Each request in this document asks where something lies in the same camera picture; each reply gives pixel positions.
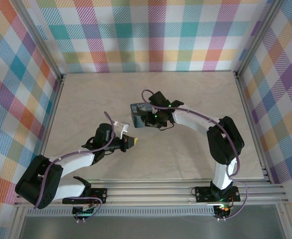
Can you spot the yellow-headed key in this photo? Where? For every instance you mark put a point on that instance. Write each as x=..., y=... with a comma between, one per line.
x=135, y=141

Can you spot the starry night painted tin box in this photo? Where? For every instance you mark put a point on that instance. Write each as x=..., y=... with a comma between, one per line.
x=138, y=109

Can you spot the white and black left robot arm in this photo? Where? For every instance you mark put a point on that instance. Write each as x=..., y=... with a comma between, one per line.
x=73, y=161

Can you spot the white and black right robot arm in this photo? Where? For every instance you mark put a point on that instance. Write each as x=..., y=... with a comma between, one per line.
x=193, y=119

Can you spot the left green circuit board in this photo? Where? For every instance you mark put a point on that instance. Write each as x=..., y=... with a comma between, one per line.
x=85, y=211

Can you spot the right circuit board with lights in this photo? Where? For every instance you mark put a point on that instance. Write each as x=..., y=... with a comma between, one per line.
x=223, y=208

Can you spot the aluminium front frame rail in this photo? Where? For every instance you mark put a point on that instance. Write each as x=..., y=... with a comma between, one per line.
x=151, y=193

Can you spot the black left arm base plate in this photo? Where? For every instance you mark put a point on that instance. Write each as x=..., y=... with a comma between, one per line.
x=100, y=194

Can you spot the aluminium left side rail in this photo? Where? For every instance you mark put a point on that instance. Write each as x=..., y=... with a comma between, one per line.
x=51, y=109

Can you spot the aluminium right side rail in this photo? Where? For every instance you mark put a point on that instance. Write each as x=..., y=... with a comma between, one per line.
x=248, y=112

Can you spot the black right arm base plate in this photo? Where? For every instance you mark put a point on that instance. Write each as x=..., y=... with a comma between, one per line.
x=203, y=194

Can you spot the aluminium left corner post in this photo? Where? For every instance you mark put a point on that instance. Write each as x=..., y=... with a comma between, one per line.
x=39, y=37

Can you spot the aluminium corner post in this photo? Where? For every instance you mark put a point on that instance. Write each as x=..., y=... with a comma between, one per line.
x=258, y=37
x=39, y=37

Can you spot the aluminium right corner post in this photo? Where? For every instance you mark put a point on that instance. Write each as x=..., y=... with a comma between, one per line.
x=258, y=37

